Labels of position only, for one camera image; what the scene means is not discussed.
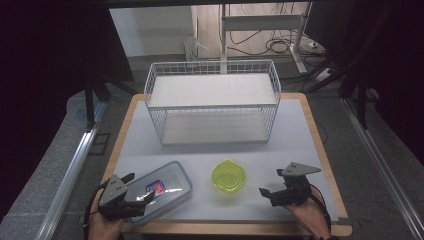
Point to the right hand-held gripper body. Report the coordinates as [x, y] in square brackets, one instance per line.
[296, 190]

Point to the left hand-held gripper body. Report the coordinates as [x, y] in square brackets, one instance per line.
[113, 191]

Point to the clear blue-rimmed food container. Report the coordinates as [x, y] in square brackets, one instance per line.
[170, 181]

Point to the green plastic bowl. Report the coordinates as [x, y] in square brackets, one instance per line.
[228, 176]

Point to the person's right hand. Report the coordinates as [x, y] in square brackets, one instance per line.
[313, 216]

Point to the person's left hand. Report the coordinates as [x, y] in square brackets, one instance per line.
[103, 230]

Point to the black square floor plate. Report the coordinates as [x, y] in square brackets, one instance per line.
[99, 144]

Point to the grey table mat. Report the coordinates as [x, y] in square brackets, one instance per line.
[206, 210]

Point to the wooden table board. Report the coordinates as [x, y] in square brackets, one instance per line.
[213, 228]

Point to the black stand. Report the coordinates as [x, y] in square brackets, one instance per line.
[91, 100]
[361, 96]

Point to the white power strip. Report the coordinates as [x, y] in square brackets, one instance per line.
[324, 74]

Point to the white cabinet panel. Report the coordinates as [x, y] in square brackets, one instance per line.
[150, 30]

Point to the dark curtain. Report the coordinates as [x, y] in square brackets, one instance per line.
[393, 50]
[50, 50]

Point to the metal floor rail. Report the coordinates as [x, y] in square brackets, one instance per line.
[383, 166]
[66, 186]

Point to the white desk frame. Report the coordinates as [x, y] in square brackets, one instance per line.
[260, 22]

